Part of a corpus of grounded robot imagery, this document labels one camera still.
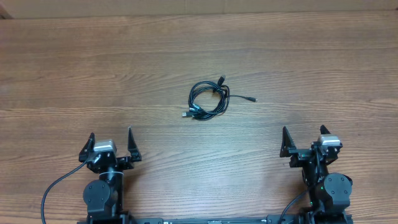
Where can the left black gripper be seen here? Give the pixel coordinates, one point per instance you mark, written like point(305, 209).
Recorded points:
point(127, 163)

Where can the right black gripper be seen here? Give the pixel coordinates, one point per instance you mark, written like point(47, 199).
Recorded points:
point(300, 155)

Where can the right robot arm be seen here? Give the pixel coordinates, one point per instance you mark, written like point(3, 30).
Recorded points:
point(329, 193)

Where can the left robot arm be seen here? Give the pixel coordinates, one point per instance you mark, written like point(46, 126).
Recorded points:
point(104, 196)

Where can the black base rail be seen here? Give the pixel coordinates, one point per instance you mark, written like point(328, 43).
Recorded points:
point(270, 219)

